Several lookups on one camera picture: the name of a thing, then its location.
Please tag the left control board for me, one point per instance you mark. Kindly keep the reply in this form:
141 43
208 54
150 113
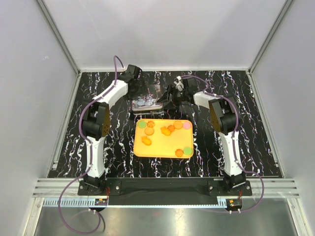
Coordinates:
101 202

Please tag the orange swirl cookie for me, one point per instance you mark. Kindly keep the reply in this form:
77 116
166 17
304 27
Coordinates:
150 124
179 153

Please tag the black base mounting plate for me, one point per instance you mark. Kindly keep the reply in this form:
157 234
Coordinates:
178 191

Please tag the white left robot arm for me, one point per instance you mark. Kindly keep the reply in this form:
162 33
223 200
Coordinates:
94 122

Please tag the gold tin lid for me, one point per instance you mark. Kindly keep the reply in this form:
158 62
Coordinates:
149 100

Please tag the orange round waffle cookie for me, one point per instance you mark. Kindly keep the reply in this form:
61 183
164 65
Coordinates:
178 124

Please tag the pink sandwich cookie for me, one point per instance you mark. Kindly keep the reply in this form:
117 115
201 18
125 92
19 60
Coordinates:
187 125

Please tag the dark cookie tin box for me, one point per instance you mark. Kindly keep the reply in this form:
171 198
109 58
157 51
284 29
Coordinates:
148 112

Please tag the right control board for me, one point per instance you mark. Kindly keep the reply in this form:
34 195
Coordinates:
235 203

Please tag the green sandwich cookie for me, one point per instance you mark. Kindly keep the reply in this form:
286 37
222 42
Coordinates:
188 151
142 124

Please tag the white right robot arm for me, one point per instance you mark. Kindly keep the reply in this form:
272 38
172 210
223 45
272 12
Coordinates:
223 116

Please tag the aluminium frame rail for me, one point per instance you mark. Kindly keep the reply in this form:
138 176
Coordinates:
271 187

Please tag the yellow plastic tray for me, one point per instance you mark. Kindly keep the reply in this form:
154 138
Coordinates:
163 146

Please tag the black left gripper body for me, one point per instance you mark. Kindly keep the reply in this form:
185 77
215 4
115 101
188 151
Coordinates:
138 91

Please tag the orange cat cookie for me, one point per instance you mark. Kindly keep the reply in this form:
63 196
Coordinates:
165 131

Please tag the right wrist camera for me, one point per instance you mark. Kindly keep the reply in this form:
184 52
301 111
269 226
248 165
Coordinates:
179 83

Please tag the control board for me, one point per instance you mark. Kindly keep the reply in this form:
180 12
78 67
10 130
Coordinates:
101 202
235 203

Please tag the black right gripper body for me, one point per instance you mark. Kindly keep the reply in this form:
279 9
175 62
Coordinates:
177 96

